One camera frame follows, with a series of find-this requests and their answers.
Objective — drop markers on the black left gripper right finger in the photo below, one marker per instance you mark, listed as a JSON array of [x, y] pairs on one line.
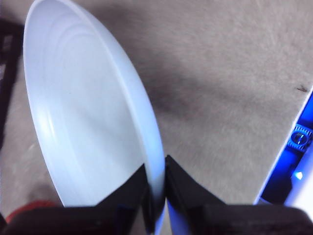
[[220, 220]]

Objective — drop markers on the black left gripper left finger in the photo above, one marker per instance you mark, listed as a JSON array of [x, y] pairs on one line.
[[97, 220]]

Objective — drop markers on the blue plate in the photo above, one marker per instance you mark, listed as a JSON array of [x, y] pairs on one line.
[[85, 98]]

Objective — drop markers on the black plate rack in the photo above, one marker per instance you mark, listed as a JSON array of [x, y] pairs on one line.
[[8, 61]]

